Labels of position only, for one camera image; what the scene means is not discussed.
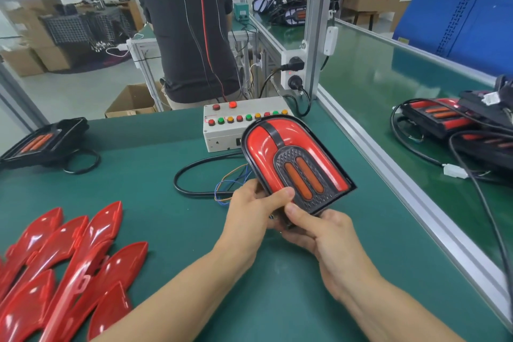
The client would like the white metal stand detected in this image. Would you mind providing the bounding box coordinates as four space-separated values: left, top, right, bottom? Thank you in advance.
127 37 165 110

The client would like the person's left forearm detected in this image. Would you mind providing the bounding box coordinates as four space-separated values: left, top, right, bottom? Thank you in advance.
92 250 253 342

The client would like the pile of black lamp housings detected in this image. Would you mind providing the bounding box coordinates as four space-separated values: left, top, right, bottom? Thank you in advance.
0 117 102 176

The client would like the person's right hand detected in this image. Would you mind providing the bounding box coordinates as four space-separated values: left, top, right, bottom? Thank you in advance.
281 203 379 300

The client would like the small cardboard box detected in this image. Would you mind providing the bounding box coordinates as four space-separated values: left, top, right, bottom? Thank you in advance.
0 48 45 78

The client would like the pile of red lens covers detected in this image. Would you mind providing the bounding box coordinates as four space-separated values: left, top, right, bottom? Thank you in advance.
0 200 150 342

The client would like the red power cable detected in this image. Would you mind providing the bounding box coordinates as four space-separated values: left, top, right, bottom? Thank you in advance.
199 0 227 100

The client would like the white switch box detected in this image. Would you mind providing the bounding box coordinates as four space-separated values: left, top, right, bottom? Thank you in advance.
324 27 338 57

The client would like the large cardboard box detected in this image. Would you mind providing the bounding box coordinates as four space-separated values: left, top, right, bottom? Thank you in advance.
12 7 77 73

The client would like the blue plastic crate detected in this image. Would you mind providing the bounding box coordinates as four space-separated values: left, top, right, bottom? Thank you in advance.
393 0 513 78

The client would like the beige test button box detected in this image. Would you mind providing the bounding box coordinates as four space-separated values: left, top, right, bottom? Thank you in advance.
203 97 293 153

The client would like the person's left hand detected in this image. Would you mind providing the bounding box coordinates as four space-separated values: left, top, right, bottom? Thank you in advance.
215 179 296 273

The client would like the coloured wire harness with connector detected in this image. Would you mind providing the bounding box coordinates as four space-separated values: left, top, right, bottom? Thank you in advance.
212 165 258 209

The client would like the white power strip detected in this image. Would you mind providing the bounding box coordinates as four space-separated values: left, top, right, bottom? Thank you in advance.
281 49 308 97

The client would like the low open cardboard carton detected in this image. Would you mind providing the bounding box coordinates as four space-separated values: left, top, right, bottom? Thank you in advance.
104 83 165 119

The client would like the black mesh basket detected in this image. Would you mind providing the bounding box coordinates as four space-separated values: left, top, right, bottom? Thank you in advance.
42 9 133 46

